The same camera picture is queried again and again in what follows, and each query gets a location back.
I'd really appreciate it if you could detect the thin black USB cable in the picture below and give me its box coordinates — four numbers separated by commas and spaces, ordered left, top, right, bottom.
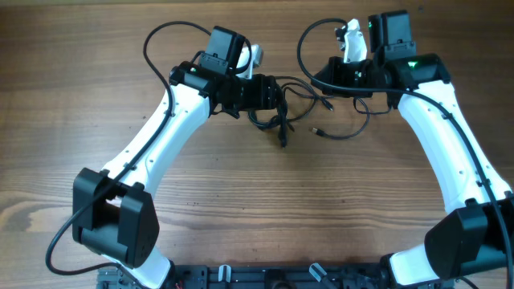
311, 96, 371, 141

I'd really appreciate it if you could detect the thick black cable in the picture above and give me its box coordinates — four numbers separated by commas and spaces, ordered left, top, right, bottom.
247, 75, 334, 149

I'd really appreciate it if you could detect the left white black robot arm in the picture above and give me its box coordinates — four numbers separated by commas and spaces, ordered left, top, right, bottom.
72, 26, 284, 288

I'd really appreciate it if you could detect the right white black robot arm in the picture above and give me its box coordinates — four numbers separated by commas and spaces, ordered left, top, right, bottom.
311, 10, 513, 288

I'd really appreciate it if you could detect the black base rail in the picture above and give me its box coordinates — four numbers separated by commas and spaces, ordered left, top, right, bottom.
96, 263, 455, 289

